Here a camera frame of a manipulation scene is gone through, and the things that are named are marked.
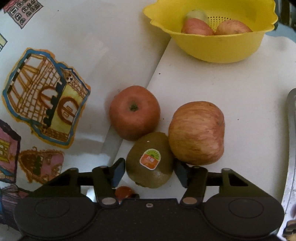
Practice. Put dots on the pink grid building drawing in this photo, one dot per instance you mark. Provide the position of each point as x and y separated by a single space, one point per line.
21 11

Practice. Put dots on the orange lattice house drawing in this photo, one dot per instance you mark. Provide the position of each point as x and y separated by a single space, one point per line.
47 95

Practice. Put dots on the small pink house drawing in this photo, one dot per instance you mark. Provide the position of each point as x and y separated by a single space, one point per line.
41 166

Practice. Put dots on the large streaked red apple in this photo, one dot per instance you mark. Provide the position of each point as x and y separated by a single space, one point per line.
196 133

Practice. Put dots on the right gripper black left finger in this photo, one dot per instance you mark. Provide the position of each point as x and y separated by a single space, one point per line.
105 179

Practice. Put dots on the purple roof house drawing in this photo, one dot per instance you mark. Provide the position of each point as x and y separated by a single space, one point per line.
10 149

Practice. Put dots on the green yellow fruit in colander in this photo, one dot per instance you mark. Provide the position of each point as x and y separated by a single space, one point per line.
197 14

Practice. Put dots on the metal stainless steel tray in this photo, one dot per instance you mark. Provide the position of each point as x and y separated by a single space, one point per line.
288 199

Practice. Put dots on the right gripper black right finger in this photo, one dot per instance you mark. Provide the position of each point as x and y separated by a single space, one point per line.
193 179

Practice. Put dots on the dark red apple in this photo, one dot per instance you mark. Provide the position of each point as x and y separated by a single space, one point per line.
134 112

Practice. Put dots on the yellow scalloped plastic colander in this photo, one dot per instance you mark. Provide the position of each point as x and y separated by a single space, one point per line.
260 16

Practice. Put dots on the small red cherry tomato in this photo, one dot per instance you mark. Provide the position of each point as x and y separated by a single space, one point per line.
123 192

